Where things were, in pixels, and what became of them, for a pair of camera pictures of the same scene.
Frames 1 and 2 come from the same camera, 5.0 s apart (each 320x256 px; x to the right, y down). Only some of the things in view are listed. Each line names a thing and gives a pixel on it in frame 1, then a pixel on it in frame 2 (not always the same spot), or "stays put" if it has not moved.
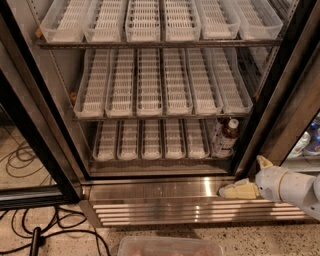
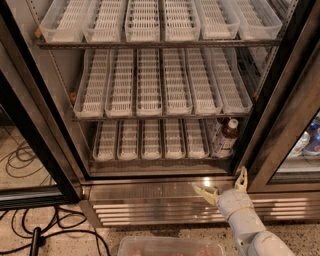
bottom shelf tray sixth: x=217 y=143 stays put
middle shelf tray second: x=120 y=83 stays put
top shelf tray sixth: x=257 y=20 stays put
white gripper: x=268 y=185 to x=235 y=201
